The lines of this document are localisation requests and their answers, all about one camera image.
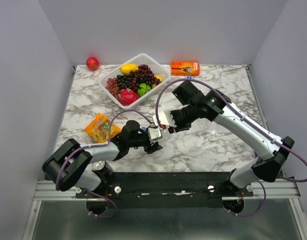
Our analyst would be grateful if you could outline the orange razor box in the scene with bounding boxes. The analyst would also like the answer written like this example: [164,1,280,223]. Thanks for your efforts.
[170,61,200,76]

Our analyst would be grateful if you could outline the orange snack bag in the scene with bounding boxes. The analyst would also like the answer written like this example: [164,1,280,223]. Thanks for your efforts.
[84,113,121,143]

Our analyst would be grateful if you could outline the red grape bunch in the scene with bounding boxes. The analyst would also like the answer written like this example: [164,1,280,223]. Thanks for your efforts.
[105,78,119,97]

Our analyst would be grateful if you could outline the aluminium frame rail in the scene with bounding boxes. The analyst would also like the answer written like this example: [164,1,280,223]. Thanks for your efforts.
[33,179,301,201]

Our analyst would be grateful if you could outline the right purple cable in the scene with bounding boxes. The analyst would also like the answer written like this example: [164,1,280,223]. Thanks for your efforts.
[155,78,307,217]

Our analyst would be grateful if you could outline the silver can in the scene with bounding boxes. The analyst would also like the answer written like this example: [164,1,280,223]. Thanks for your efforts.
[92,161,113,177]

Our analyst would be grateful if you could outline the purple cable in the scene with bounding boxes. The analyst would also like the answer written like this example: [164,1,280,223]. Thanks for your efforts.
[55,109,154,192]
[155,78,307,217]

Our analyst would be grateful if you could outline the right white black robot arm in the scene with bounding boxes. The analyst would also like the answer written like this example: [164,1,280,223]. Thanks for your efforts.
[171,80,295,196]

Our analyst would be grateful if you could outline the small yellow lemon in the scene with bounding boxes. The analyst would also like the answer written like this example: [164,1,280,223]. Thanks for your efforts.
[151,75,162,89]

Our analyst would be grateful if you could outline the white plastic basket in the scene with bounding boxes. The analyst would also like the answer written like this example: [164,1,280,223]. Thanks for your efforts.
[98,53,171,110]

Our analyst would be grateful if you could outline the red dragon fruit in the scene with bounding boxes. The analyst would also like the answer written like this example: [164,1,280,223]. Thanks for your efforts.
[117,88,139,106]

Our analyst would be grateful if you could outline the dark purple grape bunch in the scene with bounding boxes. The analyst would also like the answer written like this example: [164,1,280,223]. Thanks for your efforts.
[116,64,157,92]

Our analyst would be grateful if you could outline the red apple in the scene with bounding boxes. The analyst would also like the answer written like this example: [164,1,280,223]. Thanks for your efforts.
[86,57,100,71]

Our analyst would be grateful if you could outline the green toy fruit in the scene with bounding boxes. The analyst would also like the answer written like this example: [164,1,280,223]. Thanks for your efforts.
[137,83,152,97]

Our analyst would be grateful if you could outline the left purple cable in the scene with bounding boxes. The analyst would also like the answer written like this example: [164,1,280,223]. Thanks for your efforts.
[55,109,154,192]

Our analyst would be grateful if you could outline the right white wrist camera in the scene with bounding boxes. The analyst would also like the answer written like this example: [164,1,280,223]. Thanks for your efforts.
[158,111,176,128]

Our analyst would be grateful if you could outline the yellow mango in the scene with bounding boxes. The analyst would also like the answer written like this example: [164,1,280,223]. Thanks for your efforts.
[120,63,139,76]

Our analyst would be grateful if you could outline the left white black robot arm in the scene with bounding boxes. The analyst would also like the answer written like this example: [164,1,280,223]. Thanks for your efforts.
[42,120,163,198]

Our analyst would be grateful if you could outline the black mounting rail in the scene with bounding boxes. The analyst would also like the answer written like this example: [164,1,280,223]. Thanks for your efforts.
[73,171,257,210]

